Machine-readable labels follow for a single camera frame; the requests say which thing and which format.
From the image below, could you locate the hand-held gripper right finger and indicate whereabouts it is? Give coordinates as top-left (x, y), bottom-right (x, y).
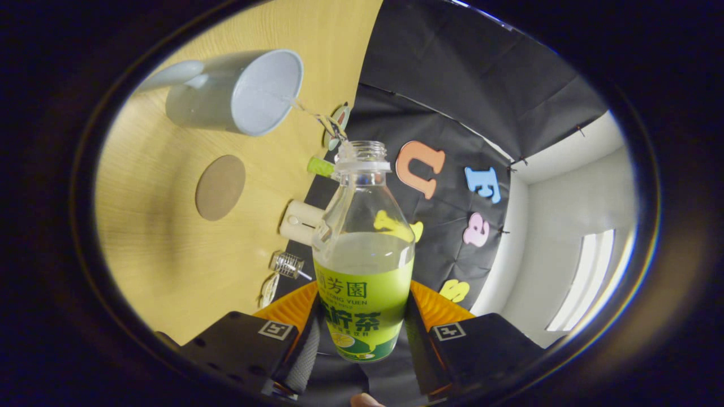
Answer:
top-left (403, 280), bottom-right (546, 399)

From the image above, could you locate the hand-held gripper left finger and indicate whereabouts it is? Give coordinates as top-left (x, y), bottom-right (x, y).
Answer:
top-left (180, 281), bottom-right (322, 399)

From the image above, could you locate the green label juice bottle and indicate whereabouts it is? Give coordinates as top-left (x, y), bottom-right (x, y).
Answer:
top-left (312, 140), bottom-right (416, 363)

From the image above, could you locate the round brown coaster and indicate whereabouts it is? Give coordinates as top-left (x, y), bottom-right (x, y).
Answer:
top-left (195, 155), bottom-right (247, 222)

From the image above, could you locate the white cup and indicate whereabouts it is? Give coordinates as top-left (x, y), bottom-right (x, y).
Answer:
top-left (136, 49), bottom-right (305, 137)

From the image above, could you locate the small capped green bottle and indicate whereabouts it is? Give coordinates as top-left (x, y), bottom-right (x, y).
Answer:
top-left (307, 157), bottom-right (336, 178)

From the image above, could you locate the white divided snack dish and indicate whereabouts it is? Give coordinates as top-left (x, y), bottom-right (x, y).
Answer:
top-left (260, 273), bottom-right (281, 309)

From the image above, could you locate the cream toaster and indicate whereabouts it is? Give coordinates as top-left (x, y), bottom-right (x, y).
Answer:
top-left (279, 200), bottom-right (327, 246)

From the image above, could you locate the ceiling light panel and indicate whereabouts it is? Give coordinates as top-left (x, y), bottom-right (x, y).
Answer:
top-left (546, 229), bottom-right (615, 332)

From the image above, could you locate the wooden table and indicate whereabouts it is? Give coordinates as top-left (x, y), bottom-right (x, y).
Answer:
top-left (95, 0), bottom-right (384, 345)

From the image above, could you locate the pale green plate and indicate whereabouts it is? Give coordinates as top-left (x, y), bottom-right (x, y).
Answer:
top-left (324, 103), bottom-right (351, 151)

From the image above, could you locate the metal wire utensil holder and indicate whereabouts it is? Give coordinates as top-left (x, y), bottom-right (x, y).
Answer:
top-left (270, 251), bottom-right (306, 279)

